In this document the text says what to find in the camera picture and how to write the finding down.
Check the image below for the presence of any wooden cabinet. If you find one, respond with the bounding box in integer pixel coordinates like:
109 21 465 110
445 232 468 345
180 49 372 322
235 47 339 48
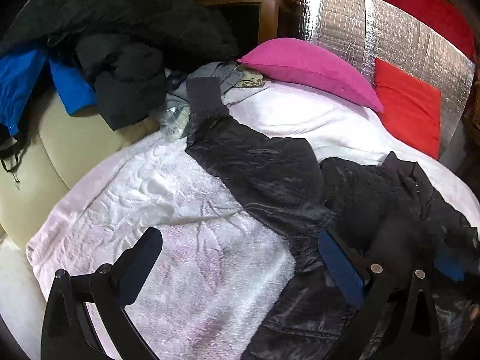
187 0 301 51

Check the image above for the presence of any large red cloth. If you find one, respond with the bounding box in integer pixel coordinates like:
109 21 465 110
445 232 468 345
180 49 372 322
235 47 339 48
345 0 477 61

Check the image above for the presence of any magenta pillow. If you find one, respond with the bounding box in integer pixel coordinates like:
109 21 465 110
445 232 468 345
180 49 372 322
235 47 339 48
236 38 385 113

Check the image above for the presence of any pile of black clothes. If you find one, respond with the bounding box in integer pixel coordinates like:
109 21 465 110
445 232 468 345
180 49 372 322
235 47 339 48
0 0 241 132

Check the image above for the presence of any grey garment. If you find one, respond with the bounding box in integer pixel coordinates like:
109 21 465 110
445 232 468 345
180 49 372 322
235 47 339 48
165 61 271 111

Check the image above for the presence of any blue jacket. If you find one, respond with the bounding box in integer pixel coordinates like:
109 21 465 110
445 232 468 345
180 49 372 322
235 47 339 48
0 47 99 136

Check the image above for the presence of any black jacket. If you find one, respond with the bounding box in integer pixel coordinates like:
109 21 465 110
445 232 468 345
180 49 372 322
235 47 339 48
185 77 480 360

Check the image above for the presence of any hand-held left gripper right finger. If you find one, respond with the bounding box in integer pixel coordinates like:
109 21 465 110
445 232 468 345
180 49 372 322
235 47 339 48
318 228 451 360

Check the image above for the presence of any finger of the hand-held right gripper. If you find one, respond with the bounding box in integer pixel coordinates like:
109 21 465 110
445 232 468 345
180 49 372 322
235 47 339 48
431 229 480 284

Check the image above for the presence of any white fleece blanket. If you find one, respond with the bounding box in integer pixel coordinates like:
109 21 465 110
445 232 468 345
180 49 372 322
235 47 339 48
26 80 480 360

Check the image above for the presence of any silver foil insulation sheet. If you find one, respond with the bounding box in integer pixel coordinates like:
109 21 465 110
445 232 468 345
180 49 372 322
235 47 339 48
298 0 475 158

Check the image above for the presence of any clear plastic bag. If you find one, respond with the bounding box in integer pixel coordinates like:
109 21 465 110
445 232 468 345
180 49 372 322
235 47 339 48
159 105 196 143

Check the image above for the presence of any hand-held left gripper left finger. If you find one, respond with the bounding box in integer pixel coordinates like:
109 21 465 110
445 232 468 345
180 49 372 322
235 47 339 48
40 227 164 360

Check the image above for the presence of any small red pillow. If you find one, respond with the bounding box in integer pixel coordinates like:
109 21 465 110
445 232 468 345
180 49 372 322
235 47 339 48
374 58 443 160

